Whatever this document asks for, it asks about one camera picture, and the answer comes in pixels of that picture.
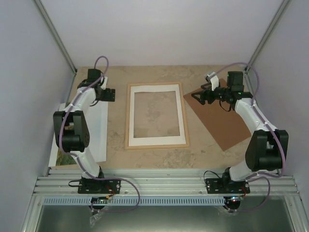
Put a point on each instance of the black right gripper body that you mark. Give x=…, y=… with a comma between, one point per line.
x=213, y=98

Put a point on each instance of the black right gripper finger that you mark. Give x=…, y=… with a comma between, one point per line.
x=206, y=86
x=199, y=97

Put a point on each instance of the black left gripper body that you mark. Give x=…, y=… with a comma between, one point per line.
x=106, y=97

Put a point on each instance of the light wooden picture frame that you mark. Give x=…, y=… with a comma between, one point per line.
x=181, y=141

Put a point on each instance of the white photo mat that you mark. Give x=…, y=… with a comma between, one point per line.
x=155, y=116

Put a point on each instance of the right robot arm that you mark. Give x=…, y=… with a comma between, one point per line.
x=266, y=152

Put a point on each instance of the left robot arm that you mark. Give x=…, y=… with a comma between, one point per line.
x=71, y=131

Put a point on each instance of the landscape photo print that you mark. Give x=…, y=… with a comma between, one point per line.
x=57, y=158

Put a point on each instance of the brown backing board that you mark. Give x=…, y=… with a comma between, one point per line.
x=227, y=128

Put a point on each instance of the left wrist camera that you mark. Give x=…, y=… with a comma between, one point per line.
x=103, y=82

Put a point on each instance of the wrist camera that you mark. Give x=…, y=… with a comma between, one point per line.
x=103, y=82
x=213, y=80

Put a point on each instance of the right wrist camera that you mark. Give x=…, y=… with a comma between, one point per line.
x=213, y=80

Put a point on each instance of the left aluminium corner post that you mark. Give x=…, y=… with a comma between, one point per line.
x=48, y=22

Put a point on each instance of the aluminium corner post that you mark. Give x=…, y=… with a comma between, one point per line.
x=48, y=22
x=271, y=27

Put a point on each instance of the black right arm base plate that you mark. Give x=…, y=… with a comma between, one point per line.
x=219, y=186

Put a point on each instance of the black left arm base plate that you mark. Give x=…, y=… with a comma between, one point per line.
x=91, y=186

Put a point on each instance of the aluminium mounting rail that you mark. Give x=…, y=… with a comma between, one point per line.
x=148, y=182

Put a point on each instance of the right aluminium corner post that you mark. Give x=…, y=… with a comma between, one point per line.
x=271, y=27

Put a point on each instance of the slotted grey cable duct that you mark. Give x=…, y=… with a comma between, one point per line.
x=132, y=201

